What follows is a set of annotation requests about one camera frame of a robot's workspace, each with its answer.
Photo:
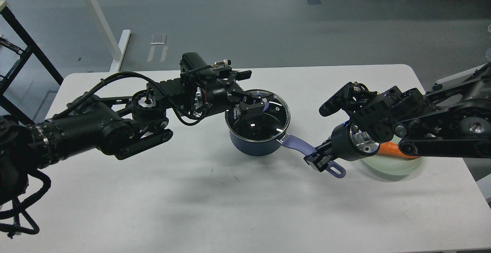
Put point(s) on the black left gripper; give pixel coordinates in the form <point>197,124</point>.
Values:
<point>220,95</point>

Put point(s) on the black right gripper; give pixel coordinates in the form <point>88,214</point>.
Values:
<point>347,142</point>

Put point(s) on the glass lid with purple knob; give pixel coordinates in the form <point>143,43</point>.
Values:
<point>266,127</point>

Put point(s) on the blue saucepan with purple handle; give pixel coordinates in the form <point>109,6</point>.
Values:
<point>285,140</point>

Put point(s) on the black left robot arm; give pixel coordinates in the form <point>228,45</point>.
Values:
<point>123,115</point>

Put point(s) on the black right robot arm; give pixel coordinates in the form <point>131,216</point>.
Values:
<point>446,122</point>

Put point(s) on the orange toy carrot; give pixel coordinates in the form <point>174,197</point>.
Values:
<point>390,149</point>

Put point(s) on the black metal rack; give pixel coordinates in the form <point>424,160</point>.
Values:
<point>32,49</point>

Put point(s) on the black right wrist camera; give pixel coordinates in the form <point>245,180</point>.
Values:
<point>351,97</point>

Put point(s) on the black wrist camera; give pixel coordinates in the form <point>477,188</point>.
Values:
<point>351,97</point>
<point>199,67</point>

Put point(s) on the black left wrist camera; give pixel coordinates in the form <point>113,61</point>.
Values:
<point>199,67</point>

